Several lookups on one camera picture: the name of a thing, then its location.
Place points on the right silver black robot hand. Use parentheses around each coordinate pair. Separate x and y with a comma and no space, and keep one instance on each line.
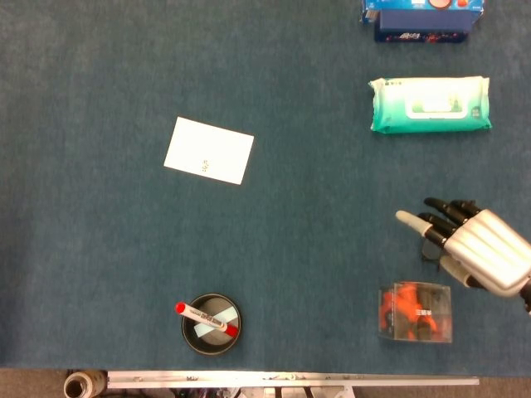
(485,248)

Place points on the thin-framed eyeglasses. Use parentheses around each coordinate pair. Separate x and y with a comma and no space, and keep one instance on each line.
(431,250)

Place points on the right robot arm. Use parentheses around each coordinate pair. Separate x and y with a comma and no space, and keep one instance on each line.
(527,298)

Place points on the clear box with orange contents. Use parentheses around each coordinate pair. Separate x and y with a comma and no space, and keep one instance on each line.
(415,313)

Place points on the green white wet wipes pack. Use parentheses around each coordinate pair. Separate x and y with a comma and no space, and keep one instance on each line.
(431,103)

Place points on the dark blue printed box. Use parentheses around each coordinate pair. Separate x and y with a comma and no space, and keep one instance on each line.
(423,25)

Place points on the blue Oreo cookie box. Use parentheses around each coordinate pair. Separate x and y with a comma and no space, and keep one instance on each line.
(398,4)

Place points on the red white whiteboard marker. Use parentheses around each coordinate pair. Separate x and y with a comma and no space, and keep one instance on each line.
(203,317)

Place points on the light blue paper strip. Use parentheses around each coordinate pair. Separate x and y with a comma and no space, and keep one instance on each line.
(201,330)

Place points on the white paper card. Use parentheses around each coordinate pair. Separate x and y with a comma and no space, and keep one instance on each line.
(207,145)

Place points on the black round pen holder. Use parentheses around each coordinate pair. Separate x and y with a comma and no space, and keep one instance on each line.
(191,341)

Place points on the brown tape roll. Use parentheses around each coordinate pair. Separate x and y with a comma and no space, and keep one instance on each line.
(97,383)

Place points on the aluminium rail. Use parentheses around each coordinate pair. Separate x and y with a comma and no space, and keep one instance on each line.
(290,379)

